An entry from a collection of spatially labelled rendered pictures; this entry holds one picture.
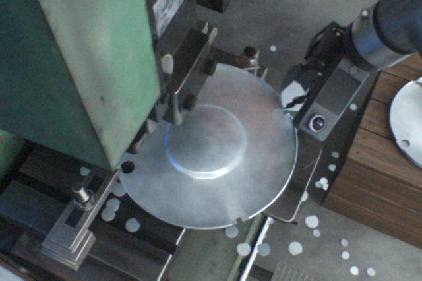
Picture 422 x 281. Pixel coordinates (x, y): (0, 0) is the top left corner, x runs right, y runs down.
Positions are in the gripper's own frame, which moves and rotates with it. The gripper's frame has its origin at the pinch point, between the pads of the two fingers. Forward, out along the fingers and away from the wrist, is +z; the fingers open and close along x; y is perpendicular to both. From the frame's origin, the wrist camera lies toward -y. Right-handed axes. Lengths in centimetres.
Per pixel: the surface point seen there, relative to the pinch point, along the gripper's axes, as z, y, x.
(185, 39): -10.6, -6.6, 19.9
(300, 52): 76, 72, -25
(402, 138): 28, 29, -42
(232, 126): 3.4, -6.3, 5.6
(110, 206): 16.7, -23.5, 15.0
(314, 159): -1.7, -6.3, -7.2
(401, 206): 38, 19, -55
